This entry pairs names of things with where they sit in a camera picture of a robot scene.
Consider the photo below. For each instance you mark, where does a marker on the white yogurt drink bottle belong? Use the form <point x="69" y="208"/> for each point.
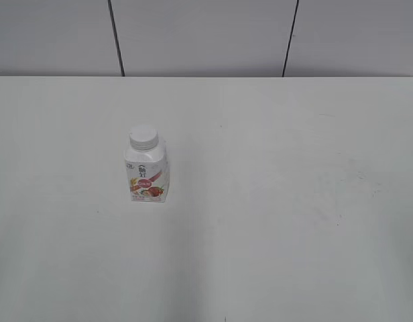
<point x="148" y="173"/>

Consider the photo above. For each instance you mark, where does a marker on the white ribbed bottle cap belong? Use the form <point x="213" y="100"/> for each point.
<point x="143" y="137"/>

